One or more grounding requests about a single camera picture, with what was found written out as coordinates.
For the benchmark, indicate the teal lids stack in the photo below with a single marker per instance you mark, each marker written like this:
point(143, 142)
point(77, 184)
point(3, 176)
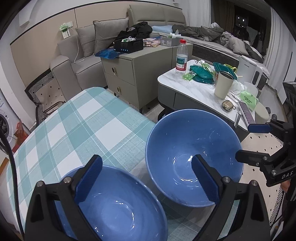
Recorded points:
point(202, 75)

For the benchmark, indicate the red cardboard box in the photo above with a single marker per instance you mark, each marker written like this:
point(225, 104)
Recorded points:
point(20, 133)

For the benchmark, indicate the white wall device green bag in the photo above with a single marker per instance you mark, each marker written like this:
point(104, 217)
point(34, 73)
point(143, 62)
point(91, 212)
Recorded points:
point(66, 31)

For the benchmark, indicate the black clothes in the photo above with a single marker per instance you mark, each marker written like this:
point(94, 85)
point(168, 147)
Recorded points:
point(138, 30)

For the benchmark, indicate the teal plastic container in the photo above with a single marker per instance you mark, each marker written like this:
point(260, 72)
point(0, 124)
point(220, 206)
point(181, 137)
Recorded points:
point(223, 67)

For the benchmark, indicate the clear water bottle red cap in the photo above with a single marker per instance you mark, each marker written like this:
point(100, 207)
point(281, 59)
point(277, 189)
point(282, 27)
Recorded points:
point(181, 58)

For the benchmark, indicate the grey cushion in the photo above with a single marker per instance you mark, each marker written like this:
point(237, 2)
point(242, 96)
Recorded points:
point(86, 41)
point(108, 32)

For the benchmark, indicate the blue bowl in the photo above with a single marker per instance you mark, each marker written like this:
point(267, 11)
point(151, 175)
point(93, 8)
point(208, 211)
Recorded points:
point(120, 208)
point(185, 139)

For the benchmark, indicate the person's right hand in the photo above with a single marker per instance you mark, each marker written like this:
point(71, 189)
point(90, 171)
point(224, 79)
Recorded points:
point(285, 185)

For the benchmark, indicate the cream tumbler cup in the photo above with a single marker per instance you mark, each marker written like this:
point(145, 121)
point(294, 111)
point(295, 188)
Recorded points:
point(223, 85)

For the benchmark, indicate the tissue box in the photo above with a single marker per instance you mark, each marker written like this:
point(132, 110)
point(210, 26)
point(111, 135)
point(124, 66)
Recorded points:
point(171, 40)

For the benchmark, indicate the black white patterned chair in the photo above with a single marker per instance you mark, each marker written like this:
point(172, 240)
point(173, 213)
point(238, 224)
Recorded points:
point(44, 92)

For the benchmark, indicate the black storage box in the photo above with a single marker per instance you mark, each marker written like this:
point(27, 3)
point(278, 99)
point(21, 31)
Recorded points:
point(127, 46)

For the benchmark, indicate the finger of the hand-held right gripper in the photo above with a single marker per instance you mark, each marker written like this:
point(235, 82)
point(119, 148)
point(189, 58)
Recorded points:
point(259, 128)
point(249, 156)

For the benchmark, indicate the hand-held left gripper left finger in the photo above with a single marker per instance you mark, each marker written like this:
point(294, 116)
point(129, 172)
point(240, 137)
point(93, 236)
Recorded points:
point(89, 178)

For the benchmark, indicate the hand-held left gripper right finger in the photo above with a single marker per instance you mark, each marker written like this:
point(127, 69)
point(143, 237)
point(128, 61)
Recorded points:
point(205, 180)

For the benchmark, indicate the white electric kettle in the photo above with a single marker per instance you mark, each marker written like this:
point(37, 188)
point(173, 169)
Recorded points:
point(248, 69)

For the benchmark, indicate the blue plastic bag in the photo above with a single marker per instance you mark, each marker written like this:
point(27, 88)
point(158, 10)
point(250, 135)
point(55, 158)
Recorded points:
point(107, 53)

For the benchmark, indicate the grey nightstand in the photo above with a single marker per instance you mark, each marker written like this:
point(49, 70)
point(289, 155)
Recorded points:
point(143, 76)

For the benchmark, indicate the green packet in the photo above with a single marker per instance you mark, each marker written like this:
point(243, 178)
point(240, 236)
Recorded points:
point(248, 100)

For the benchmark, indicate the white curtain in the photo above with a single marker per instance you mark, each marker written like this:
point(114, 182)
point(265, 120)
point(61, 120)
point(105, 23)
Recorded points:
point(279, 46)

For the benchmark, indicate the grey striped box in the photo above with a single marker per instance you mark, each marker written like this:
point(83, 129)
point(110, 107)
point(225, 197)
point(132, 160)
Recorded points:
point(246, 113)

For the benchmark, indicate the grey sofa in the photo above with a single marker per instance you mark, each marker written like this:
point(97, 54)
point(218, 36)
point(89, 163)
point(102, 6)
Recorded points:
point(67, 69)

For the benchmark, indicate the white washing machine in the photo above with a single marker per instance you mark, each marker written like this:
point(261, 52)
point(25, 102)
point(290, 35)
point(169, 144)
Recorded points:
point(9, 120)

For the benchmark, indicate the bed with clothes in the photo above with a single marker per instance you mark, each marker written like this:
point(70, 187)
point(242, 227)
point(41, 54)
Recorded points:
point(219, 48)

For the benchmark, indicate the marble top coffee table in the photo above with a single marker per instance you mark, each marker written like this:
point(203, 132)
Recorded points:
point(196, 97)

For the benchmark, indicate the beige earbuds case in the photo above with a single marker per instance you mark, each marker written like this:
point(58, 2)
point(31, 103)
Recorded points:
point(227, 104)

